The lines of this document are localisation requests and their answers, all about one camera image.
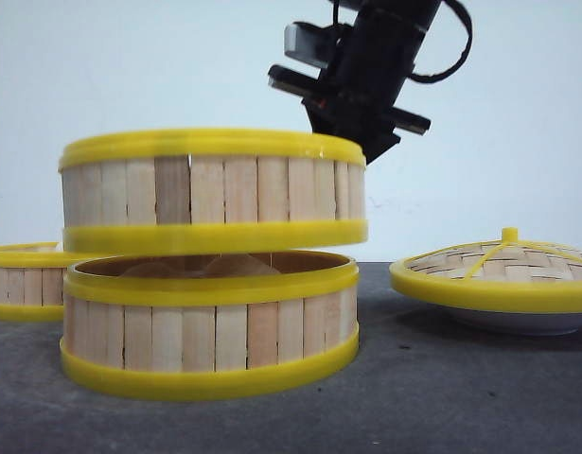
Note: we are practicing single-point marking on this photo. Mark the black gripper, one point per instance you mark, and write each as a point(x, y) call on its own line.
point(354, 97)

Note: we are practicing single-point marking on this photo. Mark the bamboo steamer basket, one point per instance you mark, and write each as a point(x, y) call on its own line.
point(31, 277)
point(191, 191)
point(204, 327)

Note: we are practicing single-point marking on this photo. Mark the bamboo steamer lid yellow rim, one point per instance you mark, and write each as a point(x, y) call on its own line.
point(509, 275)

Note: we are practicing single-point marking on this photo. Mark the white plate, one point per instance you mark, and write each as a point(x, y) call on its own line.
point(515, 323)

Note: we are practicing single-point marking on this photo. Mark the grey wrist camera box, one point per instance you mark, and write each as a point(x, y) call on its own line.
point(310, 44)

